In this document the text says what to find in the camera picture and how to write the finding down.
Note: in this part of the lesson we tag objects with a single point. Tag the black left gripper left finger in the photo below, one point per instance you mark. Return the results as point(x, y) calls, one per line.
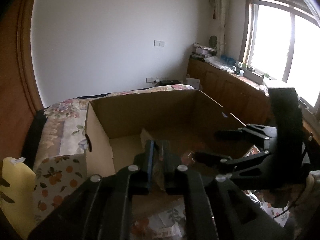
point(136, 179)

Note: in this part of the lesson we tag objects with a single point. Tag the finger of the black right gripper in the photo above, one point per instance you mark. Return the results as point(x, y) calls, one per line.
point(248, 166)
point(252, 130)

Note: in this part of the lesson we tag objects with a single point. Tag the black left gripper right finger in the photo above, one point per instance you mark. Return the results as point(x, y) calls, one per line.
point(178, 178)

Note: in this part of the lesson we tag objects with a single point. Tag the dark snack packet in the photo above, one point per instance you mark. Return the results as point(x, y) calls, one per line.
point(158, 160)

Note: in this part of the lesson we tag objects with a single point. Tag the wooden window cabinet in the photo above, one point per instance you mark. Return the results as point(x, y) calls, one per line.
point(238, 95)

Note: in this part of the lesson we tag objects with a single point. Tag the brown cardboard box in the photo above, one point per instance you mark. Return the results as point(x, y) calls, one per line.
point(188, 119)

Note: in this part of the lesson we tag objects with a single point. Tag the orange print bed sheet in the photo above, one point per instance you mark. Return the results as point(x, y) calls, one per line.
point(99, 209)

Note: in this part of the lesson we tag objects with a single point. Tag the floral quilt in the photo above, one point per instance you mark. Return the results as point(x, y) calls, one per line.
point(64, 131)

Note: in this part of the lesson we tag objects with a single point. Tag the clutter pile on cabinet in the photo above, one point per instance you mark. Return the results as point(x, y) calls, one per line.
point(227, 64)

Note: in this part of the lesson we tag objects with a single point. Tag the yellow plush pillow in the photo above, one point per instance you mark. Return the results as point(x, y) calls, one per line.
point(17, 186)

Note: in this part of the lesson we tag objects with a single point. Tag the wooden wardrobe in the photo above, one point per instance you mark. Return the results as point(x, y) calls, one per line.
point(20, 98)

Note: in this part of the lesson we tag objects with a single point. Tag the floral curtain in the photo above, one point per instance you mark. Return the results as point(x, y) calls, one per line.
point(221, 10)

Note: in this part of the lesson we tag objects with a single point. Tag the window with brown frame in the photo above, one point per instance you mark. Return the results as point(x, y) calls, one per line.
point(282, 43)

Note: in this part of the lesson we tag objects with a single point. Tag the white wall socket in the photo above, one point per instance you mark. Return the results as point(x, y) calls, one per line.
point(155, 79)

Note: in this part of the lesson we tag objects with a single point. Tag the white wall switch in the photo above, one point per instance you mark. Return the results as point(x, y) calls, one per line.
point(158, 43)

